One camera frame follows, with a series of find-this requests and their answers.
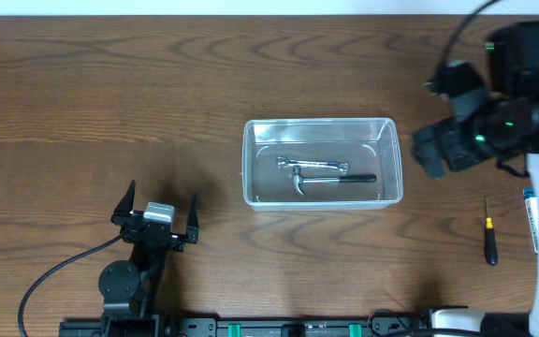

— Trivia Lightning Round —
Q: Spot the black yellow screwdriver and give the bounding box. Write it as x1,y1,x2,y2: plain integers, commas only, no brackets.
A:
484,197,499,266

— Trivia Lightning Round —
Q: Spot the silver combination wrench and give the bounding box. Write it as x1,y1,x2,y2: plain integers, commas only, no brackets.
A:
276,156,350,173

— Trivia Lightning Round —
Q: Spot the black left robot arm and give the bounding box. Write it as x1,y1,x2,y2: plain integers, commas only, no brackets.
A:
98,182,199,337

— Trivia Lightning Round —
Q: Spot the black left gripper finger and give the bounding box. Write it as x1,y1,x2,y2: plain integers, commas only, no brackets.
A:
185,194,199,244
110,180,136,224

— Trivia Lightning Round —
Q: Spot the blue white drill bit box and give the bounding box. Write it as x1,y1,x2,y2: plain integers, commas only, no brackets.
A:
523,188,539,255

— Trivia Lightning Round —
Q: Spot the clear plastic container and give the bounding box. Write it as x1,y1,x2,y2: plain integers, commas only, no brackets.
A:
241,118,403,212

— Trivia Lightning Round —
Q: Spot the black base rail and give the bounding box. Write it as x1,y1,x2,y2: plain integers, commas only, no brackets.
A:
58,313,430,337

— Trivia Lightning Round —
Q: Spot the black handled hammer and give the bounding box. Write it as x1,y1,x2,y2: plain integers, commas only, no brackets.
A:
292,167,377,196

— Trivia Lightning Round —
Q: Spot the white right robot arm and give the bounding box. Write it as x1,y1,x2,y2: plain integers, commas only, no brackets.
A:
412,21,539,336

